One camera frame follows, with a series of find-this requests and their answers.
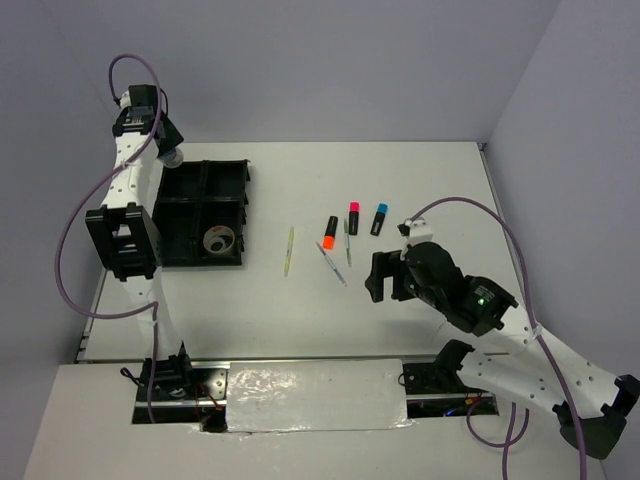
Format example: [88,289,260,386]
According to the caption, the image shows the green thin pen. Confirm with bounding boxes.
[343,218,352,268]

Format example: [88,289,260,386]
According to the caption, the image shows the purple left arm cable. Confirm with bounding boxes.
[53,53,166,424]

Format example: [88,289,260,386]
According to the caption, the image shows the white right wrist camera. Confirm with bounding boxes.
[397,217,434,248]

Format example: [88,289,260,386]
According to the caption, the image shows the blue thin pen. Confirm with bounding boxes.
[315,242,348,287]

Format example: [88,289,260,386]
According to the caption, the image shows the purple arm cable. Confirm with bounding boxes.
[53,53,166,424]
[407,196,591,480]

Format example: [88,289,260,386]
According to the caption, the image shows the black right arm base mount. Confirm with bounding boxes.
[398,357,485,396]

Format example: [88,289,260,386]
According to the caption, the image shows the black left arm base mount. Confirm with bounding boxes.
[138,356,228,401]

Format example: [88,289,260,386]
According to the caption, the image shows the yellow thin pen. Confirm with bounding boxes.
[283,226,295,277]

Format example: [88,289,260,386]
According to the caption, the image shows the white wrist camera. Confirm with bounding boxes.
[397,217,434,248]
[116,89,135,117]

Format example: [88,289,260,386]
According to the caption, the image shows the orange cap black highlighter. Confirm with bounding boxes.
[322,215,338,250]

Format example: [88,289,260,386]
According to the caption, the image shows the blue cap black highlighter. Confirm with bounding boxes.
[370,203,388,237]

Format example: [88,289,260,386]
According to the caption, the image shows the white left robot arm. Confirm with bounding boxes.
[85,84,196,399]

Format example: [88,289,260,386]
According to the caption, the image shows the large brown tape roll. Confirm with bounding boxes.
[202,225,236,256]

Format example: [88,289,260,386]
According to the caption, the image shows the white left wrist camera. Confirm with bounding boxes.
[116,89,135,117]

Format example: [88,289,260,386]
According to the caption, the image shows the black four-compartment organizer tray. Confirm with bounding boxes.
[152,159,250,268]

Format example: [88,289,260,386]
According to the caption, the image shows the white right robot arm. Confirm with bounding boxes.
[365,241,639,460]

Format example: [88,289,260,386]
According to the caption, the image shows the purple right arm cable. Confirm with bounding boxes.
[407,196,591,480]

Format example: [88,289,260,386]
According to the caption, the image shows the silver foil covered panel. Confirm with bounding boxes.
[226,359,412,433]

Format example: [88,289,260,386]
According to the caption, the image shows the small clear tape roll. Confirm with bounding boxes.
[207,237,230,255]

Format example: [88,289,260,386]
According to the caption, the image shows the pink cap black highlighter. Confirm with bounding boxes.
[347,201,360,236]

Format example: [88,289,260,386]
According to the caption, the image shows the clear jar of paper clips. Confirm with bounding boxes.
[158,148,184,169]

